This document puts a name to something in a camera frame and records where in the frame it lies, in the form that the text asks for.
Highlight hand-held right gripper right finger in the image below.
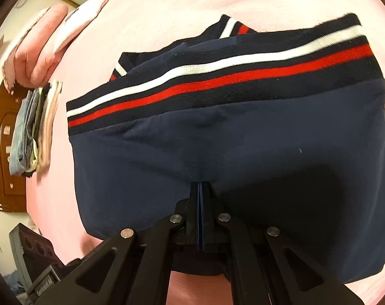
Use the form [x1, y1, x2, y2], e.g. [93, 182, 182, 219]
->
[199, 181, 365, 305]

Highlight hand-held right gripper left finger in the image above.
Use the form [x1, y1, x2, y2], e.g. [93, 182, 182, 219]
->
[61, 181, 200, 305]

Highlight navy and red varsity jacket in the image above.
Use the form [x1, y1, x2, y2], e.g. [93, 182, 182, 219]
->
[66, 13, 385, 286]

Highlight brown wooden headboard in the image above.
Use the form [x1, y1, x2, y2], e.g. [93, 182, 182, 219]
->
[0, 79, 30, 213]

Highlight folded blue jeans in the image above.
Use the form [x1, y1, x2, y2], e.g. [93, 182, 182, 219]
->
[9, 90, 42, 176]

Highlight folded cream garment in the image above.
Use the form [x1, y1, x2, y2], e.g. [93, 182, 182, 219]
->
[33, 81, 64, 174]

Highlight pink bed blanket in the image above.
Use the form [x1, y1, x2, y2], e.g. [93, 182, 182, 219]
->
[2, 0, 385, 305]

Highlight folded pink quilt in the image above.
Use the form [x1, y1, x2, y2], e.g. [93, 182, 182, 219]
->
[3, 5, 69, 95]

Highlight white printed pillow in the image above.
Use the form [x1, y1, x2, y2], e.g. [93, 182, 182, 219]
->
[54, 0, 117, 52]

